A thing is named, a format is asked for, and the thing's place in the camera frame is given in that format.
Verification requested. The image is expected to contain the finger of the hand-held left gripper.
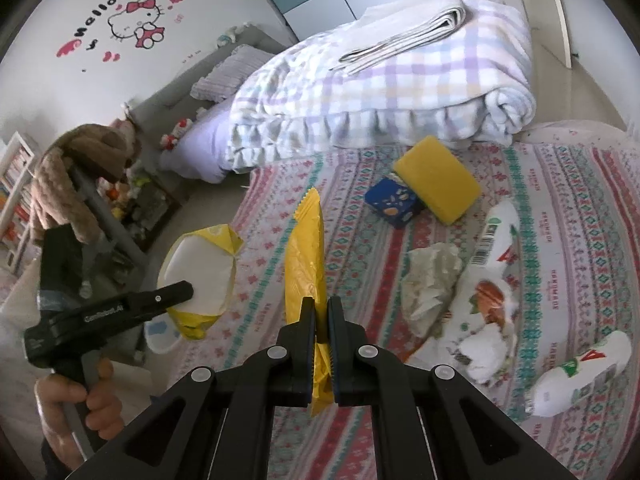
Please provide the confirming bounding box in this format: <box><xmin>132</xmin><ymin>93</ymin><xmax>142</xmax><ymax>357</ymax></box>
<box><xmin>135</xmin><ymin>281</ymin><xmax>195</xmax><ymax>322</ymax></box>

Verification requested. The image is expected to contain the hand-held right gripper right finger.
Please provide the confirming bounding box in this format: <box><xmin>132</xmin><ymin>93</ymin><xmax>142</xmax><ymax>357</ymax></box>
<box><xmin>327</xmin><ymin>295</ymin><xmax>576</xmax><ymax>480</ymax></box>

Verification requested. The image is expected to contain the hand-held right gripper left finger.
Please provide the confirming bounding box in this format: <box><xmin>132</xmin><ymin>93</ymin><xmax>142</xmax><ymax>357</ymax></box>
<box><xmin>67</xmin><ymin>296</ymin><xmax>319</xmax><ymax>480</ymax></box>

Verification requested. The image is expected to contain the yellow and white bag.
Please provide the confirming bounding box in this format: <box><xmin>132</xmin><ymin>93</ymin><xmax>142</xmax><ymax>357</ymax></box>
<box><xmin>156</xmin><ymin>225</ymin><xmax>244</xmax><ymax>341</ymax></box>

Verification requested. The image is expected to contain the yellow snack wrapper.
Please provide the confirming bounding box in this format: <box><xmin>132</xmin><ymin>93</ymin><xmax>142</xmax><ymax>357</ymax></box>
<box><xmin>284</xmin><ymin>189</ymin><xmax>342</xmax><ymax>418</ymax></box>

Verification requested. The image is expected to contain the blue snack box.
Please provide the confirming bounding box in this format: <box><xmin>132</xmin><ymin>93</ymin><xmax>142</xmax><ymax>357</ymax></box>
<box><xmin>364</xmin><ymin>175</ymin><xmax>424</xmax><ymax>230</ymax></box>

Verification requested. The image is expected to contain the green cloth object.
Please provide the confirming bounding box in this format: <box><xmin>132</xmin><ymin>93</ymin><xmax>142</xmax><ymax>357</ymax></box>
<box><xmin>392</xmin><ymin>135</ymin><xmax>482</xmax><ymax>226</ymax></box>

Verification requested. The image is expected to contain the person's left hand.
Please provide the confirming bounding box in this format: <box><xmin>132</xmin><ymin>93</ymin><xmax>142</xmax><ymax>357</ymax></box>
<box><xmin>35</xmin><ymin>357</ymin><xmax>124</xmax><ymax>471</ymax></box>

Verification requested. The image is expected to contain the white blue-patterned container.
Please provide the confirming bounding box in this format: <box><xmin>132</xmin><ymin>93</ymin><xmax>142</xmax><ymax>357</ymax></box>
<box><xmin>145</xmin><ymin>317</ymin><xmax>182</xmax><ymax>357</ymax></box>

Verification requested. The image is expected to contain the grey metal rack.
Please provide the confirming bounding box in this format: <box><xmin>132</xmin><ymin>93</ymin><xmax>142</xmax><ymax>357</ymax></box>
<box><xmin>69</xmin><ymin>164</ymin><xmax>149</xmax><ymax>263</ymax></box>

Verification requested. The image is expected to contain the shelf of small toys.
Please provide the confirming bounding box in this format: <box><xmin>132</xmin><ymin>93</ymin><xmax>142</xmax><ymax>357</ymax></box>
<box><xmin>100</xmin><ymin>169</ymin><xmax>182</xmax><ymax>252</ymax></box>

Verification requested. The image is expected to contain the crumpled grey tissue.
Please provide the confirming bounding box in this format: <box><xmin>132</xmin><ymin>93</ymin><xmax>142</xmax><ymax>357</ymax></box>
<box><xmin>400</xmin><ymin>242</ymin><xmax>464</xmax><ymax>337</ymax></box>

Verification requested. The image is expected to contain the white bookshelf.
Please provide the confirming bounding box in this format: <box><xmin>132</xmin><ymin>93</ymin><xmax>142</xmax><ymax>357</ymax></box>
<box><xmin>0</xmin><ymin>131</ymin><xmax>42</xmax><ymax>272</ymax></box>

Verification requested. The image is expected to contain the crumpled white paper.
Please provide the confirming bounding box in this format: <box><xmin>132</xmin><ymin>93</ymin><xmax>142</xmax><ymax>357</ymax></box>
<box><xmin>458</xmin><ymin>327</ymin><xmax>508</xmax><ymax>387</ymax></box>

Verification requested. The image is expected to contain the brown plush toy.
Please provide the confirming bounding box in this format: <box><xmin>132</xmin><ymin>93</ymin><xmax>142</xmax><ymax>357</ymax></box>
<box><xmin>29</xmin><ymin>122</ymin><xmax>144</xmax><ymax>247</ymax></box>

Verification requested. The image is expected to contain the white printed packet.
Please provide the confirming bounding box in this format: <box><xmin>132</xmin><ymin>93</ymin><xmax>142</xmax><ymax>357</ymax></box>
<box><xmin>446</xmin><ymin>264</ymin><xmax>522</xmax><ymax>363</ymax></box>

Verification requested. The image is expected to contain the small cat plush toy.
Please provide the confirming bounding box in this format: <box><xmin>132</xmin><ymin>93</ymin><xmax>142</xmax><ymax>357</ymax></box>
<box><xmin>160</xmin><ymin>117</ymin><xmax>195</xmax><ymax>152</ymax></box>

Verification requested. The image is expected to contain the grey headboard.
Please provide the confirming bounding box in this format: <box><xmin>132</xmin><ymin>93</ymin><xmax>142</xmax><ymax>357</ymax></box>
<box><xmin>131</xmin><ymin>24</ymin><xmax>293</xmax><ymax>128</ymax></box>

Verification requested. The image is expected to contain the striped lavender pillow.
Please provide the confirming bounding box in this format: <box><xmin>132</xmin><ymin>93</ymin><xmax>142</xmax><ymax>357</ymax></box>
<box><xmin>190</xmin><ymin>44</ymin><xmax>281</xmax><ymax>103</ymax></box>

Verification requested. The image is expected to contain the patterned bed sheet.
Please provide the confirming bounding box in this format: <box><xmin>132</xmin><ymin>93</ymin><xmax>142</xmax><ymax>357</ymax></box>
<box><xmin>167</xmin><ymin>120</ymin><xmax>640</xmax><ymax>480</ymax></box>

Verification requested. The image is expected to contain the plaid fleece blanket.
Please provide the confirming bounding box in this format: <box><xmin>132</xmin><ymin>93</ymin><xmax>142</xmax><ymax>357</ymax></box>
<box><xmin>227</xmin><ymin>0</ymin><xmax>537</xmax><ymax>173</ymax></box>

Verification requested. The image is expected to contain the folded white towel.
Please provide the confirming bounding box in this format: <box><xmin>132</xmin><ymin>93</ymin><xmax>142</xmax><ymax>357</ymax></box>
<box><xmin>336</xmin><ymin>0</ymin><xmax>469</xmax><ymax>75</ymax></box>

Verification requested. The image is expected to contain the cartoon cat wall sticker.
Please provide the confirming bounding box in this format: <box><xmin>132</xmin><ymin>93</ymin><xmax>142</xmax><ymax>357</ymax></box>
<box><xmin>56</xmin><ymin>0</ymin><xmax>187</xmax><ymax>63</ymax></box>

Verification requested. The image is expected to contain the white door frame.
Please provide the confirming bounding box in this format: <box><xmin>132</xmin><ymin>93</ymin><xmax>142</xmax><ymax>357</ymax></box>
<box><xmin>504</xmin><ymin>0</ymin><xmax>574</xmax><ymax>69</ymax></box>

